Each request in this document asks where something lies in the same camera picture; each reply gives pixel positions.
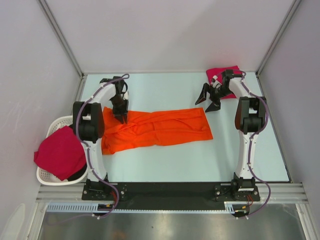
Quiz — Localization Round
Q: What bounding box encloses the folded magenta t shirt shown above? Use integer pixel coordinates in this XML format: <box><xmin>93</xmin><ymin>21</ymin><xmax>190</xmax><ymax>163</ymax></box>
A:
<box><xmin>206</xmin><ymin>65</ymin><xmax>241</xmax><ymax>84</ymax></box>

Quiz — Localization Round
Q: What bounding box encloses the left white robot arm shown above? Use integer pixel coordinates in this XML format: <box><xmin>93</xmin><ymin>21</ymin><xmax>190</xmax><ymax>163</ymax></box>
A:
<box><xmin>72</xmin><ymin>73</ymin><xmax>130</xmax><ymax>200</ymax></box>

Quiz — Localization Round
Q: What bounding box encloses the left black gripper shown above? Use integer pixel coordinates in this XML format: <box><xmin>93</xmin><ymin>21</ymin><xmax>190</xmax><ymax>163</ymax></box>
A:
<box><xmin>110</xmin><ymin>94</ymin><xmax>129</xmax><ymax>124</ymax></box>

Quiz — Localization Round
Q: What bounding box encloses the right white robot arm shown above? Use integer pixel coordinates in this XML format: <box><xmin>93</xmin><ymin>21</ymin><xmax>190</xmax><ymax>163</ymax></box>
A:
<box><xmin>195</xmin><ymin>68</ymin><xmax>269</xmax><ymax>201</ymax></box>

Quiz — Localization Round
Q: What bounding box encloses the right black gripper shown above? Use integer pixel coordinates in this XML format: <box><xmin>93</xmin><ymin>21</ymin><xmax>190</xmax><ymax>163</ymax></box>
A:
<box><xmin>195</xmin><ymin>83</ymin><xmax>234</xmax><ymax>113</ymax></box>

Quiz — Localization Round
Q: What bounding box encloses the white plastic laundry basket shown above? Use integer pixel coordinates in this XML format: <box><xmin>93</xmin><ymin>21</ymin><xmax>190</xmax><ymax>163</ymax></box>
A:
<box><xmin>36</xmin><ymin>115</ymin><xmax>89</xmax><ymax>186</ymax></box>

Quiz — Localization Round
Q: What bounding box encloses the aluminium frame rail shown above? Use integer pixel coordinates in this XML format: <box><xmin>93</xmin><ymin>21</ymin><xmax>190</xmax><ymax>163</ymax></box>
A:
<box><xmin>36</xmin><ymin>182</ymin><xmax>308</xmax><ymax>204</ymax></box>

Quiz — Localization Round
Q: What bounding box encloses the magenta t shirt in basket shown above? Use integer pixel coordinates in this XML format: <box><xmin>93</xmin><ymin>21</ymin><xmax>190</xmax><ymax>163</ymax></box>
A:
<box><xmin>33</xmin><ymin>126</ymin><xmax>87</xmax><ymax>181</ymax></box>

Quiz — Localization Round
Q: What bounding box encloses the orange t shirt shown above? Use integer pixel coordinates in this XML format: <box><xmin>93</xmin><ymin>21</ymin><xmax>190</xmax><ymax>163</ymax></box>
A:
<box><xmin>101</xmin><ymin>107</ymin><xmax>214</xmax><ymax>155</ymax></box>

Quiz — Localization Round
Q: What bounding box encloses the black garment in basket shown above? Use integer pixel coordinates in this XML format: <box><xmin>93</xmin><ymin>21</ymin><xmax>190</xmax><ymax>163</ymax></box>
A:
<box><xmin>67</xmin><ymin>171</ymin><xmax>87</xmax><ymax>182</ymax></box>

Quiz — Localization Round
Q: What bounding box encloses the grey slotted cable duct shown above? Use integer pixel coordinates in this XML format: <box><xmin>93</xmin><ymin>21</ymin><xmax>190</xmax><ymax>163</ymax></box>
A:
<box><xmin>46</xmin><ymin>202</ymin><xmax>239</xmax><ymax>214</ymax></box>

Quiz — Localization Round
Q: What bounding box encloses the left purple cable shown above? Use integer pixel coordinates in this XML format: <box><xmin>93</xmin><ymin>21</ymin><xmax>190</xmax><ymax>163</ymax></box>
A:
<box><xmin>47</xmin><ymin>72</ymin><xmax>131</xmax><ymax>223</ymax></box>

